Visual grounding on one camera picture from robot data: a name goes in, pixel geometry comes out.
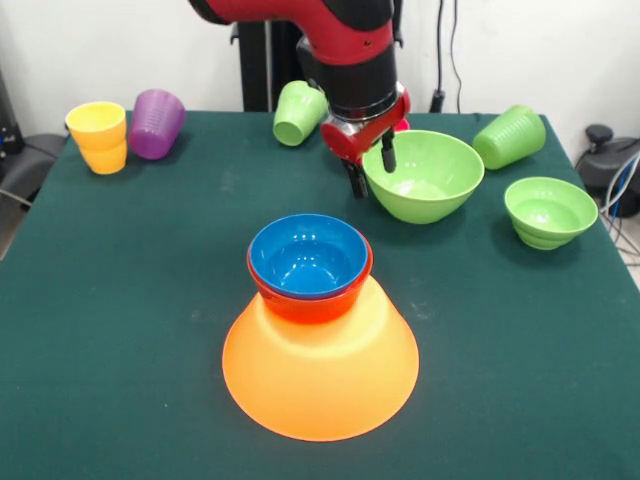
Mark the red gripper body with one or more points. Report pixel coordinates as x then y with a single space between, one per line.
350 142

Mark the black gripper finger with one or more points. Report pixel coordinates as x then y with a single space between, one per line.
388 152
357 180

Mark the blue ribbed bowl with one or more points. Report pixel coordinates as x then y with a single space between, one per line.
307 260

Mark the red bowl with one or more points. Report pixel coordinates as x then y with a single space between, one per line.
310 310

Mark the large orange bowl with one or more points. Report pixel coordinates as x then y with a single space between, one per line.
320 380

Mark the yellow ribbed cup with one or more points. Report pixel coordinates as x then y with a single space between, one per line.
100 145

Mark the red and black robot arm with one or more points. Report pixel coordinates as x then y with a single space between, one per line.
350 50

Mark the pink bowl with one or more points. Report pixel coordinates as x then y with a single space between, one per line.
404 125

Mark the large green bowl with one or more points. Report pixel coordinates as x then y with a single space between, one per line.
435 175

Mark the green ribbed cup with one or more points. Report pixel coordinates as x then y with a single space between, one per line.
297 112

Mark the green smooth cup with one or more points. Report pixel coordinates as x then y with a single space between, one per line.
510 135

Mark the small green ribbed bowl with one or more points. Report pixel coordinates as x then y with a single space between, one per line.
550 210

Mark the purple cup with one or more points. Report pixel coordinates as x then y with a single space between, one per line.
152 127

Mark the black chair base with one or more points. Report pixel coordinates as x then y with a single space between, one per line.
35 155
607 160

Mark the dark green tablecloth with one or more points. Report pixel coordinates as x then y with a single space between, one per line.
500 350

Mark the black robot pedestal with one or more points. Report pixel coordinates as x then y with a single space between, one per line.
270 65

